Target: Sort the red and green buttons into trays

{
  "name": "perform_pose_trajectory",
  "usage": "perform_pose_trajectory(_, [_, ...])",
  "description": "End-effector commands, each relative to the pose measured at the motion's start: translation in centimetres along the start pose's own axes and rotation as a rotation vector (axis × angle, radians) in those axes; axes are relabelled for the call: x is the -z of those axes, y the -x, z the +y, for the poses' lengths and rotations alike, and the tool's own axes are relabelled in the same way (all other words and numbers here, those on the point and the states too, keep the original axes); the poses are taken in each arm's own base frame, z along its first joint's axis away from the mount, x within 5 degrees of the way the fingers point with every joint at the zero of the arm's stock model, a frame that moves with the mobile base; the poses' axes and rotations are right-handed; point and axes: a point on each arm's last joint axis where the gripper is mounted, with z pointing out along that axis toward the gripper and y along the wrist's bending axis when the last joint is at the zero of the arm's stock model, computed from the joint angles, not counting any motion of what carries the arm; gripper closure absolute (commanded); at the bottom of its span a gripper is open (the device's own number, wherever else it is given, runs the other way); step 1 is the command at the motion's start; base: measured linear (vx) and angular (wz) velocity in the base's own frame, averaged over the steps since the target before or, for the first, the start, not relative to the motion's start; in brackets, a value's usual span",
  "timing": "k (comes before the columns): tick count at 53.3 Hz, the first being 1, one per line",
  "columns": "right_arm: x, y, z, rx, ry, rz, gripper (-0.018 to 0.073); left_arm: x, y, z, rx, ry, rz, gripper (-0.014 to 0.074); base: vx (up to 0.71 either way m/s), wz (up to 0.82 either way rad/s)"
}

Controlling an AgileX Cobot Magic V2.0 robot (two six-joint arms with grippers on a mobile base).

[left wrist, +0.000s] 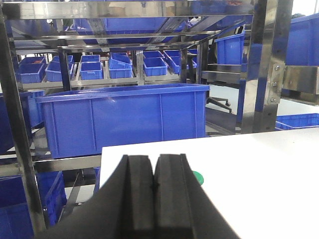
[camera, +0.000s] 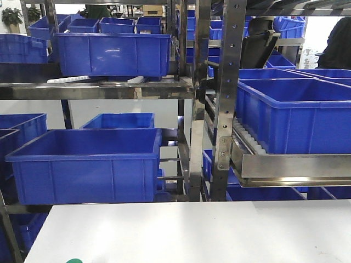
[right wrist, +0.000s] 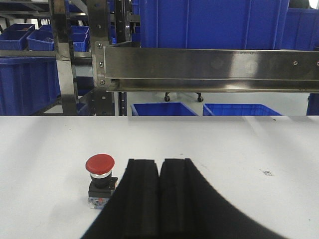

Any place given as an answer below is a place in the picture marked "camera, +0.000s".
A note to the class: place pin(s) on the green push button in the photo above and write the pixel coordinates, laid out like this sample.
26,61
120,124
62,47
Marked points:
74,260

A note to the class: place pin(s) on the blue bin upper shelf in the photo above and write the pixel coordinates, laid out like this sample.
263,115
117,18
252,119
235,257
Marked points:
114,54

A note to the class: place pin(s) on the black office chair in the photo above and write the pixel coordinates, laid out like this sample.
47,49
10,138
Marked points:
258,46

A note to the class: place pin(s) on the blue bin behind lower left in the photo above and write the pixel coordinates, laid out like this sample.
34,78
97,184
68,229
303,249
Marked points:
121,120

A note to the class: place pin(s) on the blue bin shelf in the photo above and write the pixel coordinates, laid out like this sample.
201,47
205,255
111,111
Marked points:
296,116
114,54

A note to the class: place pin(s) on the potted plant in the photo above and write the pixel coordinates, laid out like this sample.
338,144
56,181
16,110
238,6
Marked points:
12,16

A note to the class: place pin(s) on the blue bin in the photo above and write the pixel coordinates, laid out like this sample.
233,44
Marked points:
121,120
88,166

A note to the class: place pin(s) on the steel shelving rack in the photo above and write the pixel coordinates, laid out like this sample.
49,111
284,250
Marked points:
208,142

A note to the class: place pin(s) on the blue bin right shelf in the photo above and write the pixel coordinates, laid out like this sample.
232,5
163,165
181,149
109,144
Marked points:
296,116

